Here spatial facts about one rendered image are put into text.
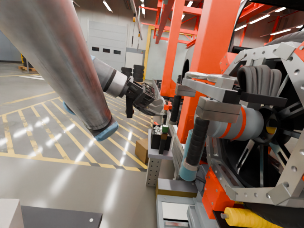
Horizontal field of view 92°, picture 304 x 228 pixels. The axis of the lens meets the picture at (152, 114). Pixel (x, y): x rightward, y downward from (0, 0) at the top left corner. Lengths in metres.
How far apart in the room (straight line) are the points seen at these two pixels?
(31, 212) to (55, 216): 0.11
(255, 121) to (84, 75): 0.54
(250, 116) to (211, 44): 0.55
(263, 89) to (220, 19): 0.69
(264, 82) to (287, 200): 0.28
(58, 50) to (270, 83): 0.42
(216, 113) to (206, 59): 0.64
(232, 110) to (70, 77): 0.35
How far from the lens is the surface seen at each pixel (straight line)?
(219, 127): 0.55
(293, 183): 0.49
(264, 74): 0.44
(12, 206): 0.63
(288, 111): 0.65
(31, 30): 0.21
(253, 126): 0.61
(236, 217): 0.72
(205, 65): 0.99
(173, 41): 2.93
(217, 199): 0.76
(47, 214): 0.95
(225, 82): 0.39
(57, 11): 0.21
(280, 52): 0.57
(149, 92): 0.55
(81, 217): 0.89
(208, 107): 0.37
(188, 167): 0.44
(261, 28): 16.53
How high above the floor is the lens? 1.00
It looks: 17 degrees down
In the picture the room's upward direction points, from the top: 8 degrees clockwise
